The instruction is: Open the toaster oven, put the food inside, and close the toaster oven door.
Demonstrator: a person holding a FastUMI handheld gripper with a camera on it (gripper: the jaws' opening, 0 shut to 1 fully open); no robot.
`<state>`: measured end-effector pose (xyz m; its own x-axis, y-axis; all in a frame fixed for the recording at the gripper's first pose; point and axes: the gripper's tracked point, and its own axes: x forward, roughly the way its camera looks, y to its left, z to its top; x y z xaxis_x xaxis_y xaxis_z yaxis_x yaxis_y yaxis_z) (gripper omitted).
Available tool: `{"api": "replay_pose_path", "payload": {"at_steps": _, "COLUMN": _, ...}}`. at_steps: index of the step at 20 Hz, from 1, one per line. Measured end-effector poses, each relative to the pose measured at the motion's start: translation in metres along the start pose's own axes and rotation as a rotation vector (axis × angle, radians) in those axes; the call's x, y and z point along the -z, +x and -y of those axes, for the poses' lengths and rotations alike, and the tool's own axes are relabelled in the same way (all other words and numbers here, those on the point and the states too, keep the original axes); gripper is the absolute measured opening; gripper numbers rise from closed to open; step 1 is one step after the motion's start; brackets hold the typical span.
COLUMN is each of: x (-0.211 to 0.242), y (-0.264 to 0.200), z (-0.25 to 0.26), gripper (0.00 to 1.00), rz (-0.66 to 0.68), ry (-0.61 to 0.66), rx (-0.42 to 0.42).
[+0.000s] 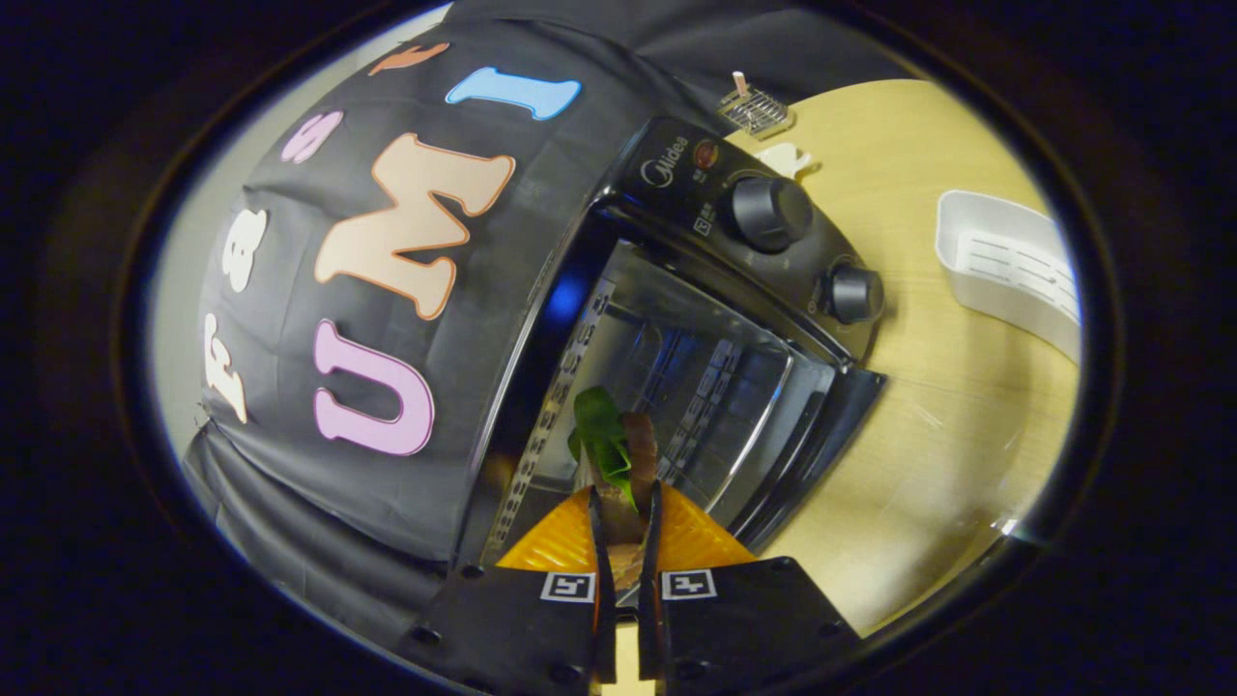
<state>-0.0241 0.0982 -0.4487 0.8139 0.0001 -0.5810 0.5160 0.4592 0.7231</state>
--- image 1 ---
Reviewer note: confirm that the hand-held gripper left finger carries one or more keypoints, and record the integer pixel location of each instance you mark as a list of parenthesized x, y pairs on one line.
[(603, 638)]

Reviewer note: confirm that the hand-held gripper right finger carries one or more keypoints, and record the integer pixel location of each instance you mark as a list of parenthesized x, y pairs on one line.
[(651, 638)]

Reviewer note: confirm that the sandwich with lettuce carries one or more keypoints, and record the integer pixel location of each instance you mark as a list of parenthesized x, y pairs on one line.
[(601, 430)]

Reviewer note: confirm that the black toaster oven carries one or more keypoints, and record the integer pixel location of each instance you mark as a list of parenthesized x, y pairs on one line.
[(763, 213)]

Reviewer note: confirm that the black backdrop cloth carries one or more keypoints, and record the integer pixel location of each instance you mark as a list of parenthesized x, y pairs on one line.
[(290, 290)]

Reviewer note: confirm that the white divided dish of grains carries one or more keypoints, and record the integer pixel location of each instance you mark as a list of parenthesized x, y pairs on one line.
[(783, 159)]

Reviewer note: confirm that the white plastic tray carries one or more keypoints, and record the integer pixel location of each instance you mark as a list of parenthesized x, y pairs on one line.
[(1005, 271)]

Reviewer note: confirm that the small mesh utensil holder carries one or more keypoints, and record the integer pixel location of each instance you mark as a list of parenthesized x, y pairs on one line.
[(756, 111)]

